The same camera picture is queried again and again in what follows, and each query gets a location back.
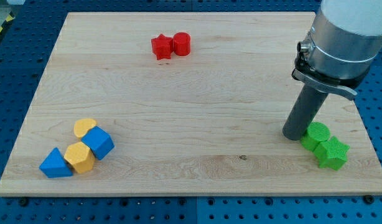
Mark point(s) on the green cylinder block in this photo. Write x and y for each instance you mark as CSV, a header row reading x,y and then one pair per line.
x,y
315,134

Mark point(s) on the blue triangle block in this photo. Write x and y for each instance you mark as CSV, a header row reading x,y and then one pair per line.
x,y
54,165

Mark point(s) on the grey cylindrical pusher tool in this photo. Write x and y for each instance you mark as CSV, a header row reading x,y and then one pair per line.
x,y
303,112

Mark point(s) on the blue cube block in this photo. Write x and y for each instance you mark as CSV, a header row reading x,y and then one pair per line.
x,y
99,141

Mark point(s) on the wooden board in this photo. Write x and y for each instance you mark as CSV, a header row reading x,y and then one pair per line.
x,y
205,124

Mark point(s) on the red cylinder block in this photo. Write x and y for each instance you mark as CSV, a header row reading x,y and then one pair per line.
x,y
182,43

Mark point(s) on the yellow hexagon block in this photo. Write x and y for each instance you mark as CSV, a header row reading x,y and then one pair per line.
x,y
80,157

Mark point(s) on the red star block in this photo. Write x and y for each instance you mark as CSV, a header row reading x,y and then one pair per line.
x,y
162,47

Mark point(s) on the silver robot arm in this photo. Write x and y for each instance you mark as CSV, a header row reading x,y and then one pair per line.
x,y
334,57

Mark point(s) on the green star block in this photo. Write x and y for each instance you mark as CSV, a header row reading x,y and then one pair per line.
x,y
331,153

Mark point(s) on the yellow heart block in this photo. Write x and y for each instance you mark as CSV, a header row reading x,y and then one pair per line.
x,y
82,126

